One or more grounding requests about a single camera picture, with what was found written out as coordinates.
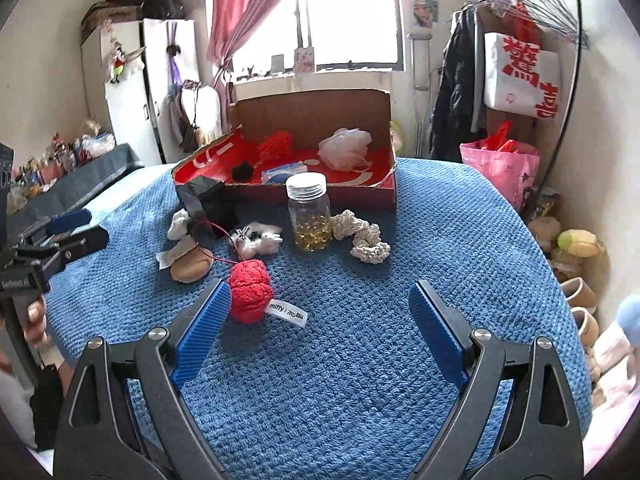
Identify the red knitted heart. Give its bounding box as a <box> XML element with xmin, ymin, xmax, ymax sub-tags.
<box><xmin>228</xmin><ymin>259</ymin><xmax>274</xmax><ymax>324</ymax></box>

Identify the tan round powder puff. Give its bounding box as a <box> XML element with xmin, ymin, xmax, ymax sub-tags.
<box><xmin>169</xmin><ymin>247</ymin><xmax>214</xmax><ymax>284</ymax></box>

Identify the white paper tissue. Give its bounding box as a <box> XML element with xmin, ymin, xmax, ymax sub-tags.
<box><xmin>155</xmin><ymin>235</ymin><xmax>196</xmax><ymax>271</ymax></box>

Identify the white cloth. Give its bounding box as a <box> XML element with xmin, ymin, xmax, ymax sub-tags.
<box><xmin>166</xmin><ymin>208</ymin><xmax>190</xmax><ymax>240</ymax></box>

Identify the cream knitted scrunchie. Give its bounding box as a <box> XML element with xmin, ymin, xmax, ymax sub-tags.
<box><xmin>331</xmin><ymin>209</ymin><xmax>390</xmax><ymax>264</ymax></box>

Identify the person's left hand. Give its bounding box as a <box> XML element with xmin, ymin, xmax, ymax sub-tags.
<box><xmin>24</xmin><ymin>296</ymin><xmax>48</xmax><ymax>348</ymax></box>

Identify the dark blue side shelf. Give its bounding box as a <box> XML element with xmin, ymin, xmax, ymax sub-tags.
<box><xmin>6</xmin><ymin>144</ymin><xmax>144</xmax><ymax>240</ymax></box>

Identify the black colourful small box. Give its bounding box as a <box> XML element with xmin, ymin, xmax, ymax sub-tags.
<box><xmin>176</xmin><ymin>177</ymin><xmax>240</xmax><ymax>238</ymax></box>

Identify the blue knitted blanket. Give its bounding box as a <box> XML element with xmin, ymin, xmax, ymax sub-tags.
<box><xmin>46</xmin><ymin>158</ymin><xmax>592</xmax><ymax>479</ymax></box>

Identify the black pompom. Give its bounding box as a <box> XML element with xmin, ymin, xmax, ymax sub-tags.
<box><xmin>231</xmin><ymin>162</ymin><xmax>255</xmax><ymax>183</ymax></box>

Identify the glass jar with white lid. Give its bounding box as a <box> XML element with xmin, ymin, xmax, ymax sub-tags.
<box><xmin>285</xmin><ymin>172</ymin><xmax>333</xmax><ymax>252</ymax></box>

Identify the blue white tissue pack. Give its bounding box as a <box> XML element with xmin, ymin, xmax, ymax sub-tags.
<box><xmin>260</xmin><ymin>162</ymin><xmax>308</xmax><ymax>184</ymax></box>

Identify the white wardrobe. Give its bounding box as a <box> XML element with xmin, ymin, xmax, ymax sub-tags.
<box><xmin>80</xmin><ymin>18</ymin><xmax>200</xmax><ymax>166</ymax></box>

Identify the yellow green plush toy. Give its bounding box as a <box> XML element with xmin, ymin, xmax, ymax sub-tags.
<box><xmin>556</xmin><ymin>229</ymin><xmax>605</xmax><ymax>258</ymax></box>

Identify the white cushioned chair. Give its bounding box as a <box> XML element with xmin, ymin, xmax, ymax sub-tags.
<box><xmin>169</xmin><ymin>80</ymin><xmax>224</xmax><ymax>153</ymax></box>

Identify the red net sponge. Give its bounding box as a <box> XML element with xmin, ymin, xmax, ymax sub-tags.
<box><xmin>256</xmin><ymin>131</ymin><xmax>294</xmax><ymax>166</ymax></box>

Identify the pink plastic bag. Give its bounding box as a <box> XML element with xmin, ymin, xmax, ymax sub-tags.
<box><xmin>460</xmin><ymin>141</ymin><xmax>540</xmax><ymax>210</ymax></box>

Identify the black hanging jacket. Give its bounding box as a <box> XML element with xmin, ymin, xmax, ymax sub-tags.
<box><xmin>430</xmin><ymin>6</ymin><xmax>487</xmax><ymax>162</ymax></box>

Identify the white mesh bath sponge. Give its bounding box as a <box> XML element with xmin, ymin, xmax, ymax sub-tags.
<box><xmin>318</xmin><ymin>128</ymin><xmax>372</xmax><ymax>171</ymax></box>

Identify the red cardboard box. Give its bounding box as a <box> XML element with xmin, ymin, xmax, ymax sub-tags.
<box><xmin>171</xmin><ymin>89</ymin><xmax>397</xmax><ymax>210</ymax></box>

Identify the white red paper bag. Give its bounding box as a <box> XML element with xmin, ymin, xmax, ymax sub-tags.
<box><xmin>484</xmin><ymin>32</ymin><xmax>561</xmax><ymax>119</ymax></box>

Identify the black clothes rack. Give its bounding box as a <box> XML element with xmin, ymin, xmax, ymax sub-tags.
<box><xmin>462</xmin><ymin>0</ymin><xmax>589</xmax><ymax>221</ymax></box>

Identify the wall poster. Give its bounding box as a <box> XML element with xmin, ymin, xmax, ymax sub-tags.
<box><xmin>412</xmin><ymin>0</ymin><xmax>438</xmax><ymax>29</ymax></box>

